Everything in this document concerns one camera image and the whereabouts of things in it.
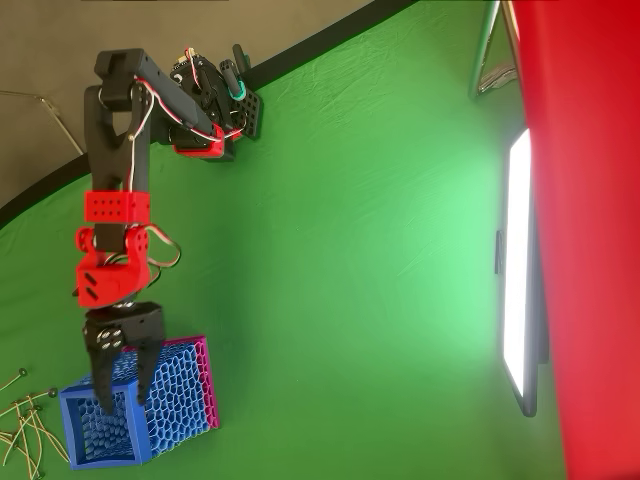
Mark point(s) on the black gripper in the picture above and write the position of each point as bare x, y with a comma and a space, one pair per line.
139, 327

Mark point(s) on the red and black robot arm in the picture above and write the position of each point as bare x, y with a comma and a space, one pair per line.
115, 165

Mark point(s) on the blue and pink lattice basket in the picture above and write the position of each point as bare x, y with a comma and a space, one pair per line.
175, 400

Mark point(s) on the spare candle wick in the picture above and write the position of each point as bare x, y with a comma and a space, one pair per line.
54, 442
39, 473
22, 372
52, 391
15, 442
30, 398

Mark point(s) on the green cloth with black rim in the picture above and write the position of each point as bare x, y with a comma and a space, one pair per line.
350, 325

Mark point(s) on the black LED light panel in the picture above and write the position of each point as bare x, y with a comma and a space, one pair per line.
517, 260

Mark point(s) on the chrome tube stand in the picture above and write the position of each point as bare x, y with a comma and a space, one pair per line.
482, 50

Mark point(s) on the red blurred foreground object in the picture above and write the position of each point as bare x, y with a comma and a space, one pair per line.
590, 225

